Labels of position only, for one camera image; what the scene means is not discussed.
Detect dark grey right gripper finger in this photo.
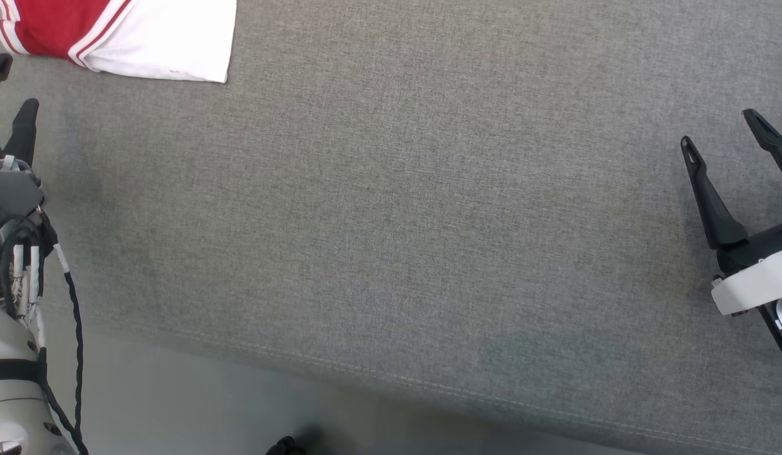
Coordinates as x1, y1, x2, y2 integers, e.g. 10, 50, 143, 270
743, 109, 782, 213
680, 136, 749, 251

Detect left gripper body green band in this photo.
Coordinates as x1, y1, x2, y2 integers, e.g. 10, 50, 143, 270
0, 133, 47, 222

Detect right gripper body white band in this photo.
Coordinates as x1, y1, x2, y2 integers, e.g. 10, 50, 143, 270
710, 218, 782, 317

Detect red shirt with white sleeves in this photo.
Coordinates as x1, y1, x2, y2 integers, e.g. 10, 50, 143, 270
0, 0, 239, 85

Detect black floor object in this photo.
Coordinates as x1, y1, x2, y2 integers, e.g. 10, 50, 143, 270
266, 436, 307, 455

